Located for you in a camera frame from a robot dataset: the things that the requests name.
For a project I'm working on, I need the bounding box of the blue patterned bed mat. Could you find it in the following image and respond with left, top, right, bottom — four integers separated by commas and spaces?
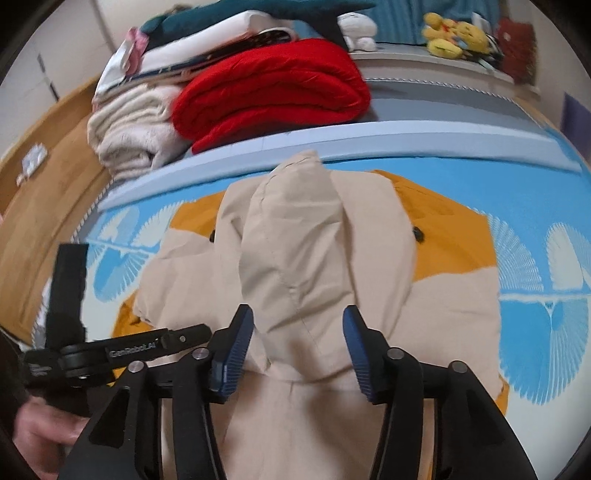
34, 154, 591, 480

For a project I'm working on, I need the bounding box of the blue curtain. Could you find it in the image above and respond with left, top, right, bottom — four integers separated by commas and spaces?
295, 0, 499, 47

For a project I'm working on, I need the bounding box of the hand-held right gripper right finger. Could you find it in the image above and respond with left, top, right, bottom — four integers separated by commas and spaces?
342, 305, 539, 480

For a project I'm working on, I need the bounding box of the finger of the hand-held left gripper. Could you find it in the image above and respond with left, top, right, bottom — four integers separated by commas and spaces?
48, 244, 89, 358

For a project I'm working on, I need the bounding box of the white folded quilt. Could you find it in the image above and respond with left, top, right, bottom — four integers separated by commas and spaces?
143, 10, 296, 70

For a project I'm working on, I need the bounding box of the white fleece blanket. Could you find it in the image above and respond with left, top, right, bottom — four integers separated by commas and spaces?
95, 115, 195, 182

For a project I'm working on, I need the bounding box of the cream folded blanket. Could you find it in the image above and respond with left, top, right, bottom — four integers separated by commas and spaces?
87, 85, 182, 136

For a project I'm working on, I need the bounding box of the wooden bed headboard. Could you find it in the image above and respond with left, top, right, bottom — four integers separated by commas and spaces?
0, 76, 112, 342

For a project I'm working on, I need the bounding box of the dark red cushion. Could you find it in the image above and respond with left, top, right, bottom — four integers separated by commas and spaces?
496, 17, 541, 86

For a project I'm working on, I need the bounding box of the white and pink cloth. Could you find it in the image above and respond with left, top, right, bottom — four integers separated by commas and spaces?
92, 28, 153, 105

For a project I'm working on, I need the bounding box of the beige and yellow hooded coat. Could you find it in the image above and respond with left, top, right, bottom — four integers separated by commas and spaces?
112, 150, 511, 480

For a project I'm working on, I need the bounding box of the teal shark plush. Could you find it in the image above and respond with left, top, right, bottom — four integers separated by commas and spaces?
141, 0, 377, 51

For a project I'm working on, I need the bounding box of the grey window sill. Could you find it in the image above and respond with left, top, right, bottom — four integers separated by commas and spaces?
348, 44, 541, 100

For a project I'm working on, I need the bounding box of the purple bag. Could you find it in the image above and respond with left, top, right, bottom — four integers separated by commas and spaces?
562, 92, 591, 139

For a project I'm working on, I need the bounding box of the white wardrobe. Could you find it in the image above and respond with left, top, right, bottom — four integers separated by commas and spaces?
0, 0, 116, 116

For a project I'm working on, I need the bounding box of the grey bed mattress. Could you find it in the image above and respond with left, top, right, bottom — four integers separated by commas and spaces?
365, 78, 550, 134

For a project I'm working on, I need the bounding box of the person's left hand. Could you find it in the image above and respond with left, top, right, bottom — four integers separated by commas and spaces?
13, 397, 90, 467

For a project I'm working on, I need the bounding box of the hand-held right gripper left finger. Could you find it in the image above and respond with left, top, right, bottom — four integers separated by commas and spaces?
58, 304, 256, 480

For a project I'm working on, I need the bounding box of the white plush toy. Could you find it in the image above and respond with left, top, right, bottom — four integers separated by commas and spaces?
337, 13, 379, 52

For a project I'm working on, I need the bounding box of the yellow plush toy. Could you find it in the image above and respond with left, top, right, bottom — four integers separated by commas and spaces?
422, 13, 462, 58
455, 21, 492, 54

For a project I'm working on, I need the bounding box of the red folded blanket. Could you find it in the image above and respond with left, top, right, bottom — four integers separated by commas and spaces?
172, 38, 372, 155

